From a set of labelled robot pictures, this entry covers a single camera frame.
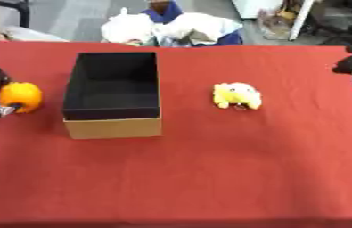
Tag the white and blue bag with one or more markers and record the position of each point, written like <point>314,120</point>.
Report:
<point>171,28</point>

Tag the white cabinet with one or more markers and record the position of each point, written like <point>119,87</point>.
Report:
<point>256,8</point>

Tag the tan cardboard box black inside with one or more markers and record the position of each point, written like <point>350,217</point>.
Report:
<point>112,95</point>

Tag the black office chair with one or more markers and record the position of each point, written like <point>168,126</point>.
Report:
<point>347,20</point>

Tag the orange toy fruit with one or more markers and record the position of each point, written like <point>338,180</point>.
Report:
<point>21,96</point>

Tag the yellow soft toy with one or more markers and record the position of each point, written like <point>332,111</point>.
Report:
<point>237,95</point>

